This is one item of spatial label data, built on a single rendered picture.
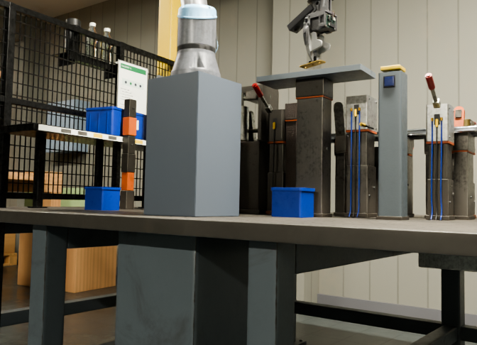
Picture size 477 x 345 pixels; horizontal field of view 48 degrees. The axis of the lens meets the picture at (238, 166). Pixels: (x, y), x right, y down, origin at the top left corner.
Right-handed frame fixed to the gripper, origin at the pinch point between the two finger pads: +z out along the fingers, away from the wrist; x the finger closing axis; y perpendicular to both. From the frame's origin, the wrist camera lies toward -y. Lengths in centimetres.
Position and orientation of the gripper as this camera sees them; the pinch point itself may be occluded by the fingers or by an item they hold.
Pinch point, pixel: (312, 58)
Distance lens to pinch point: 182.8
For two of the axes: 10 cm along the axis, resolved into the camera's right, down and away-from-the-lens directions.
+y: 7.2, -0.3, -6.9
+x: 6.9, 0.6, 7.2
